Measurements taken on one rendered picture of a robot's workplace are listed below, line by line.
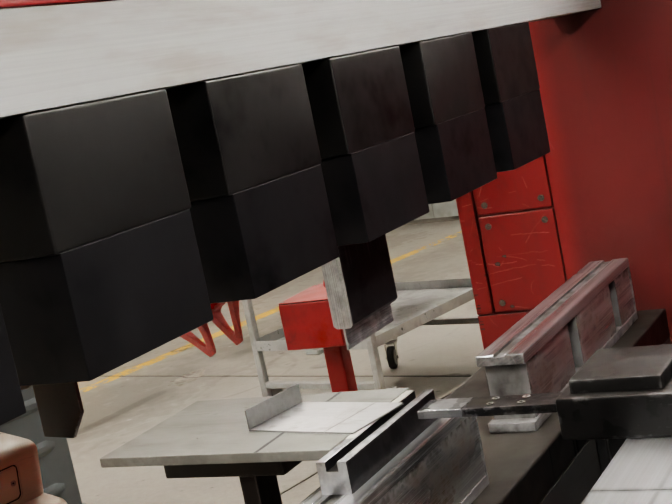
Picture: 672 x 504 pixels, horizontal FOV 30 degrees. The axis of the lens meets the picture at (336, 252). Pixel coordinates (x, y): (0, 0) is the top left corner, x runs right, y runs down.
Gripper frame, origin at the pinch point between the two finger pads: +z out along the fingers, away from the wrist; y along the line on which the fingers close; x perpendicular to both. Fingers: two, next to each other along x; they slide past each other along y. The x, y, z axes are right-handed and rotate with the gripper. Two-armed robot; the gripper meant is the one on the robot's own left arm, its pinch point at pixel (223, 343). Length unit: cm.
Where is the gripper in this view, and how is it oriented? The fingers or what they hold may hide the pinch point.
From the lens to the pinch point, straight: 172.0
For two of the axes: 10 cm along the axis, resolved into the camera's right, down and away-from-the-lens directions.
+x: -6.0, 5.0, 6.3
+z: 5.2, 8.4, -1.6
